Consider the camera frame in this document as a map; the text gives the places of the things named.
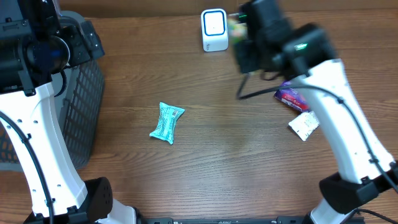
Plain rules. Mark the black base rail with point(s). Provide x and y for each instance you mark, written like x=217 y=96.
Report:
x=278 y=220

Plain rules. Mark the red purple tissue pack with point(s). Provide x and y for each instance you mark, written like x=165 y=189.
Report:
x=292 y=98

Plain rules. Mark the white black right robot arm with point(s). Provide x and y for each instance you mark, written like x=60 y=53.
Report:
x=305 y=58

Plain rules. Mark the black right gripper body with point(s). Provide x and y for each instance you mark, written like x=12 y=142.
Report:
x=249 y=57

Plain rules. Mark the white cosmetic tube gold cap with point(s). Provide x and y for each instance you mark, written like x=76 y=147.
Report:
x=304 y=125

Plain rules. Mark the green juice carton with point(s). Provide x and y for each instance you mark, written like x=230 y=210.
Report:
x=237 y=32

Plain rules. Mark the white barcode scanner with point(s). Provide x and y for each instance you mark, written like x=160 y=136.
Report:
x=214 y=30

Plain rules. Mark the grey plastic lattice basket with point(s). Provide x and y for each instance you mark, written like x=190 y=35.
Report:
x=77 y=110

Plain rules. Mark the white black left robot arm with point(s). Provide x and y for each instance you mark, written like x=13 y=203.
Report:
x=39 y=40

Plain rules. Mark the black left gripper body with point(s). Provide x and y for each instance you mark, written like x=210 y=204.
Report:
x=78 y=52

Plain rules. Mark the teal snack packet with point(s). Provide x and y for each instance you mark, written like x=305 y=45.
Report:
x=168 y=117

